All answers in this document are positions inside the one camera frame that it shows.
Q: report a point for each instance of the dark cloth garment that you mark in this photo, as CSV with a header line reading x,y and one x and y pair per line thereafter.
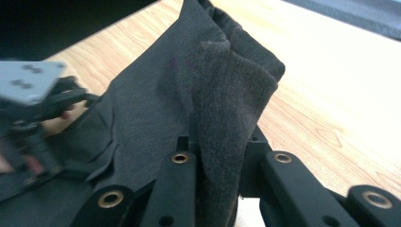
x,y
151,110

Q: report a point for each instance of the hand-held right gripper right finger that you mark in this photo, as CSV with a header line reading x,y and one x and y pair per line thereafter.
x,y
250,170

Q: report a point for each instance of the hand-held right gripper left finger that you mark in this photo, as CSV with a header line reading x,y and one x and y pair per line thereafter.
x,y
184,145

